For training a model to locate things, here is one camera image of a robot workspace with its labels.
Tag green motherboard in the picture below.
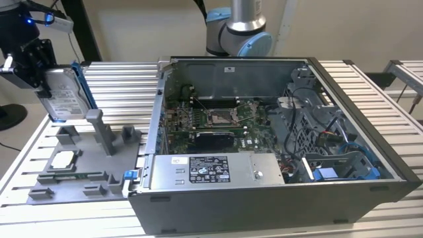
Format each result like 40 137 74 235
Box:
162 84 282 156

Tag black RAM slot bank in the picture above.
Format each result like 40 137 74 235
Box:
190 96 240 108
190 124 248 132

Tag silver power supply unit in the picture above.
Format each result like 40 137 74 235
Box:
148 152 286 189

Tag blue wire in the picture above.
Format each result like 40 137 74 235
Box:
338 141 378 179

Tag aluminium side table frame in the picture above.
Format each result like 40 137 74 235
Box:
383 59 423 100

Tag black floor cable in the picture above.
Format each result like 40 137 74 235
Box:
0 142 21 152

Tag thin metal locking lever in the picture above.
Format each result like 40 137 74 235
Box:
235 100 259 111
194 97 210 111

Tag yellow red power wires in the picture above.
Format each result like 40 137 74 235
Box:
319 130 342 147

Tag black stand post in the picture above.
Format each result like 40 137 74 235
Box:
64 0 103 63

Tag grey parts rack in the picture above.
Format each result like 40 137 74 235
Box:
25 109 150 207

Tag black ribbed cooler block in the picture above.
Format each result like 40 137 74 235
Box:
194 131 236 152

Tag white wall conduit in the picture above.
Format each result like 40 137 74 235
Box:
276 0 296 59

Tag hard disk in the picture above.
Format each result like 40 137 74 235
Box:
35 61 99 123

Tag black wire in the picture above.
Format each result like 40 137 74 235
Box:
279 86 327 160

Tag open black PC case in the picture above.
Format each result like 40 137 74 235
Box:
127 56 423 235

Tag green RAM stick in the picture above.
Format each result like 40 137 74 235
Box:
52 173 92 180

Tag blue carrier in bay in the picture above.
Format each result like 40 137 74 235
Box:
311 168 340 180

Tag silver CPU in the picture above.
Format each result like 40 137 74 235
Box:
52 151 76 170

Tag black round stand base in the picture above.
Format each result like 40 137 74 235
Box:
0 103 28 131

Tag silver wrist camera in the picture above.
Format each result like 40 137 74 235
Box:
45 12 74 33

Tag grey metal disk bay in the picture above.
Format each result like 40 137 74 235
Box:
270 68 395 184

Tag black bracket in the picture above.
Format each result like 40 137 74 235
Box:
364 71 396 90

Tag CPU socket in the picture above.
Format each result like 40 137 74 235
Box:
206 108 238 126

